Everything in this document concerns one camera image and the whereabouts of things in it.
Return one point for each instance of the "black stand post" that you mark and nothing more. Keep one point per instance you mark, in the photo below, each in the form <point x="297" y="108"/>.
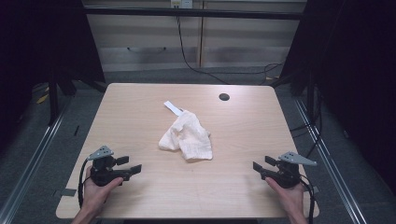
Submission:
<point x="53" y="99"/>

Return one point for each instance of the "cream towel with white label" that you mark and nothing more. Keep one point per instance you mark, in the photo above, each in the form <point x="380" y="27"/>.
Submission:
<point x="190" y="137"/>

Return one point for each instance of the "person's left hand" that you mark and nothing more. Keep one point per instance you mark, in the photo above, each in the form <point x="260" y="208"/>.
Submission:
<point x="96" y="194"/>

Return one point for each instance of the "round black table grommet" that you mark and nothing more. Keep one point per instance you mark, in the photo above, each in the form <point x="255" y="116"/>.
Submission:
<point x="224" y="96"/>

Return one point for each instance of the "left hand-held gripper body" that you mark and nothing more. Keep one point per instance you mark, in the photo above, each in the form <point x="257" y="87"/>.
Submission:
<point x="101" y="174"/>

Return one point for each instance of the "white wall socket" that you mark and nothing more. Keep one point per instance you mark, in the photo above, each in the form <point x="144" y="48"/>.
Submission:
<point x="181" y="3"/>

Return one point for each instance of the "black horizontal metal bar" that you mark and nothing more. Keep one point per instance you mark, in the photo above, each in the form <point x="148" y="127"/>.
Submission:
<point x="186" y="12"/>

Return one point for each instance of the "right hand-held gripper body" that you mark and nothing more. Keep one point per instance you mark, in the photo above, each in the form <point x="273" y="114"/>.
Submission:
<point x="286" y="175"/>

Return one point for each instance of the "yellow floor tape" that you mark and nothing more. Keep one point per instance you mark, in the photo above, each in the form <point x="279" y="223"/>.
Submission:
<point x="42" y="99"/>

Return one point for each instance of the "person's right hand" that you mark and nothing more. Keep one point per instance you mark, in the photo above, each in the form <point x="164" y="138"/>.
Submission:
<point x="289" y="199"/>

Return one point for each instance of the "metal floor rail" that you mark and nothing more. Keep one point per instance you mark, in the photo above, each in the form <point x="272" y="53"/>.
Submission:
<point x="330" y="168"/>
<point x="29" y="168"/>

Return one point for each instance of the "black curtain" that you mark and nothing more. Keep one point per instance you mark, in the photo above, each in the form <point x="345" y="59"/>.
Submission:
<point x="355" y="77"/>
<point x="40" y="40"/>

